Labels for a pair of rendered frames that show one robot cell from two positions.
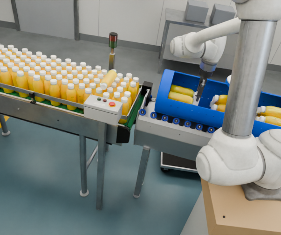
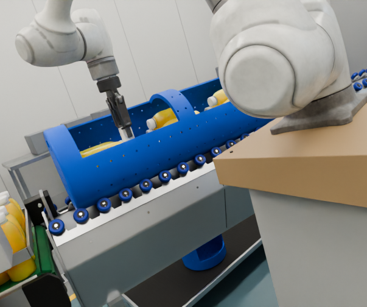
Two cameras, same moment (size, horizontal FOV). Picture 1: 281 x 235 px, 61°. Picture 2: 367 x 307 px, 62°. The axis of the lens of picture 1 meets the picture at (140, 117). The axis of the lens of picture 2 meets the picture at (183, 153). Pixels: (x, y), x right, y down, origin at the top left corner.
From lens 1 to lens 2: 69 cm
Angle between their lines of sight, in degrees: 38
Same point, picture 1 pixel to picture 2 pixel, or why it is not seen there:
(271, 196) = (356, 98)
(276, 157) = (317, 11)
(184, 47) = (45, 31)
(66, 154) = not seen: outside the picture
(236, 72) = not seen: outside the picture
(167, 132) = (128, 224)
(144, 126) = (80, 251)
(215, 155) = (257, 26)
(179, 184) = not seen: outside the picture
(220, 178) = (308, 55)
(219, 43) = (95, 19)
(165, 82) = (59, 137)
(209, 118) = (168, 143)
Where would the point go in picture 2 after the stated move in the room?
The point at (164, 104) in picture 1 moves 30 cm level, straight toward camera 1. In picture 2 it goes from (85, 171) to (117, 190)
